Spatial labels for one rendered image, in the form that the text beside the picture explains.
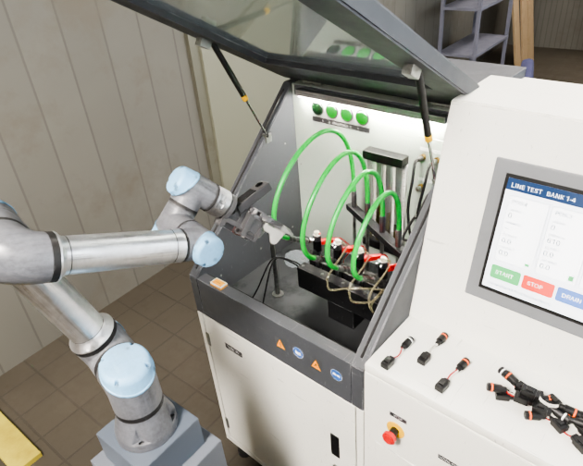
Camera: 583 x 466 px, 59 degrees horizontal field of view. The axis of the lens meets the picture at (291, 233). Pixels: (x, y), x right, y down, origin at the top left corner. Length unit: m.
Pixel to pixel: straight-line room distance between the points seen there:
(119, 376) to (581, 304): 1.02
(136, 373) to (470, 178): 0.88
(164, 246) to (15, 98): 1.75
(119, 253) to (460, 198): 0.79
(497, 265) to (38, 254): 0.98
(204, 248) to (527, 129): 0.74
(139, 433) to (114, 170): 1.98
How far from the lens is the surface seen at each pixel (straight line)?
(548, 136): 1.22
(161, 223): 1.25
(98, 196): 3.04
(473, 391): 1.31
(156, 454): 1.34
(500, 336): 1.38
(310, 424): 1.73
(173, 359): 2.84
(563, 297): 1.29
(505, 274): 1.31
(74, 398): 2.85
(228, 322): 1.71
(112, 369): 1.23
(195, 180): 1.24
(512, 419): 1.28
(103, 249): 1.04
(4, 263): 1.01
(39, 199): 2.88
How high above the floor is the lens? 1.96
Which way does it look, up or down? 33 degrees down
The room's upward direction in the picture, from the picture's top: 5 degrees counter-clockwise
